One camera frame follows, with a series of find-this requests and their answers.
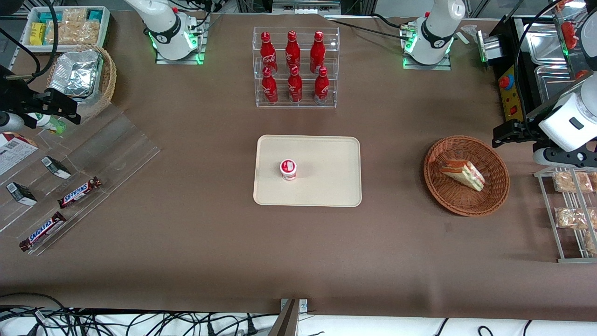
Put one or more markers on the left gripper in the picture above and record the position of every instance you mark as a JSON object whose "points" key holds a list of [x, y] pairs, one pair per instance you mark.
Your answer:
{"points": [[530, 121]]}

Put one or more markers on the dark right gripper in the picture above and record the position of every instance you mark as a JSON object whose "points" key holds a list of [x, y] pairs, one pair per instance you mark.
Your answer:
{"points": [[14, 99]]}

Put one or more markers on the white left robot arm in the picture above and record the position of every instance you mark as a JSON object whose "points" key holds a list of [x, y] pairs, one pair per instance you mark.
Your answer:
{"points": [[433, 32]]}

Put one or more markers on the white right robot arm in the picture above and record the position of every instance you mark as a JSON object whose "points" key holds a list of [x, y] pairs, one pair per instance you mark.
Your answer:
{"points": [[163, 28]]}

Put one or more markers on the deep wicker basket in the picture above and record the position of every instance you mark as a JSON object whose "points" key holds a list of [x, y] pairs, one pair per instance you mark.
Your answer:
{"points": [[108, 79]]}

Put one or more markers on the stainless steel tray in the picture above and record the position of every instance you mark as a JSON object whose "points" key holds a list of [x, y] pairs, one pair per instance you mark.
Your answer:
{"points": [[548, 46], [555, 84]]}

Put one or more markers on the wrapped triangular sandwich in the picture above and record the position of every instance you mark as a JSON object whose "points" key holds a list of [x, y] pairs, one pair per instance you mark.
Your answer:
{"points": [[461, 172]]}

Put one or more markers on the shallow round wicker basket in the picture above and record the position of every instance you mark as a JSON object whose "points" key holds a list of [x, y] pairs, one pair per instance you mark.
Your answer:
{"points": [[466, 205]]}

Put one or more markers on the beige plastic tray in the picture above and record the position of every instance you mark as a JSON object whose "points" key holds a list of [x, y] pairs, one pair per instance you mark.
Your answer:
{"points": [[322, 182]]}

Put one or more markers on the red can on tray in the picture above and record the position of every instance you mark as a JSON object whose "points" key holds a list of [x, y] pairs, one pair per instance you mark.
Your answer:
{"points": [[288, 169]]}

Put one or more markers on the green lidded snack can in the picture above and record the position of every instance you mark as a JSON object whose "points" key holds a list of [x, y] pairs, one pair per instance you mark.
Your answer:
{"points": [[51, 125]]}

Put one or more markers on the yellow emergency stop box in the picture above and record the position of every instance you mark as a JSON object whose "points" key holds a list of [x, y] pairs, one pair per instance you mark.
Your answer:
{"points": [[510, 100]]}

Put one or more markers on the silver foil pouch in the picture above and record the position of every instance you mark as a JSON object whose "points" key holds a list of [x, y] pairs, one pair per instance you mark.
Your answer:
{"points": [[74, 74]]}

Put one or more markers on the red white printed carton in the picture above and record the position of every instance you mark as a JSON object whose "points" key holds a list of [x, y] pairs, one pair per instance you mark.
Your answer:
{"points": [[14, 151]]}

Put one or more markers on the small black carton box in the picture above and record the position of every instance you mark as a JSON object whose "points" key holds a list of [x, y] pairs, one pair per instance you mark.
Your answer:
{"points": [[21, 193], [57, 168]]}

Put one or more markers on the clear bag of beige snacks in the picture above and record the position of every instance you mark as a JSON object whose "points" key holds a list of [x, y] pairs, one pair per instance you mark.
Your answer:
{"points": [[87, 31], [74, 15], [60, 33]]}

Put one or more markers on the yellow snack pack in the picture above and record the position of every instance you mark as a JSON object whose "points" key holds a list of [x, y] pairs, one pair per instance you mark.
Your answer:
{"points": [[37, 33]]}

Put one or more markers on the clear bag of brown pastry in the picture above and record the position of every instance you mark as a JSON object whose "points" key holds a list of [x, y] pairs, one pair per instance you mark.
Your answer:
{"points": [[571, 182], [591, 243], [594, 180], [573, 218]]}

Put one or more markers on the clear acrylic stepped display stand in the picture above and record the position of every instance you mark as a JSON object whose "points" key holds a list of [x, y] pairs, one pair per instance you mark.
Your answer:
{"points": [[121, 149]]}

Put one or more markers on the teal snack pack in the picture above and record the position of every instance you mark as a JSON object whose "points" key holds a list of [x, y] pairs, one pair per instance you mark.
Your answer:
{"points": [[49, 17], [95, 15]]}

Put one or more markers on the silver metal block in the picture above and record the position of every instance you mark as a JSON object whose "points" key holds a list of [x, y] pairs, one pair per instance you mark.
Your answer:
{"points": [[489, 46]]}

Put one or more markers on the Snickers chocolate bar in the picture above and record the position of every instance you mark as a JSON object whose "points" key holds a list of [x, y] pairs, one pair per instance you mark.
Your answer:
{"points": [[79, 192], [43, 231]]}

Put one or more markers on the white plastic bin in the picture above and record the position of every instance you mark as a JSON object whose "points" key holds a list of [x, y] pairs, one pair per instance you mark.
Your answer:
{"points": [[106, 25]]}

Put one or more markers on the crumpled clear plastic bag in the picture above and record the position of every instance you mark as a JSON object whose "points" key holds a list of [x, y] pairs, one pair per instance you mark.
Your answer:
{"points": [[468, 29]]}

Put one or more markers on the red cola bottle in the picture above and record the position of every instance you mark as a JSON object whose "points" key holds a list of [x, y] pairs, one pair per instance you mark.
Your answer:
{"points": [[321, 88], [317, 51], [267, 51], [295, 87], [292, 49]]}

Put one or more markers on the brown table cover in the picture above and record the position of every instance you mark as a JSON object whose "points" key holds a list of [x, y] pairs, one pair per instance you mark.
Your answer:
{"points": [[186, 261]]}

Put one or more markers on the clear acrylic bottle rack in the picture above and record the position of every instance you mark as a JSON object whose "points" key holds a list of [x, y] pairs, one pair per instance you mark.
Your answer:
{"points": [[303, 105]]}

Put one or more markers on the red soda can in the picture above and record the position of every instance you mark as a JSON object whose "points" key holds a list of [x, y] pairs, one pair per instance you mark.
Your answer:
{"points": [[269, 88]]}

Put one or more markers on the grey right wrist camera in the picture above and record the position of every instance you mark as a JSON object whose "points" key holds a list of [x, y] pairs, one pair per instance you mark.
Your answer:
{"points": [[10, 121]]}

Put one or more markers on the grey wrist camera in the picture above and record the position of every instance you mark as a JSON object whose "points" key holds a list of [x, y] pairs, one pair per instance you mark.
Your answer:
{"points": [[559, 158], [10, 121]]}

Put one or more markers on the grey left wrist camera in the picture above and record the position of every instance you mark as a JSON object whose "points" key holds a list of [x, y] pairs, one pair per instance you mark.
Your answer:
{"points": [[559, 158]]}

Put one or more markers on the aluminium frame profile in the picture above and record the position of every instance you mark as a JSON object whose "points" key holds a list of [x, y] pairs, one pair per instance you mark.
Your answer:
{"points": [[305, 5]]}

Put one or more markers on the grey metal clamp bracket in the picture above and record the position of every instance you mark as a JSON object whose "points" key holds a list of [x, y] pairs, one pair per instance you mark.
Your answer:
{"points": [[303, 304]]}

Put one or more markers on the dark camera mount pole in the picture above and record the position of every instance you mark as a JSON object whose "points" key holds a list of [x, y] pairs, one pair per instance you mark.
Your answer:
{"points": [[285, 322]]}

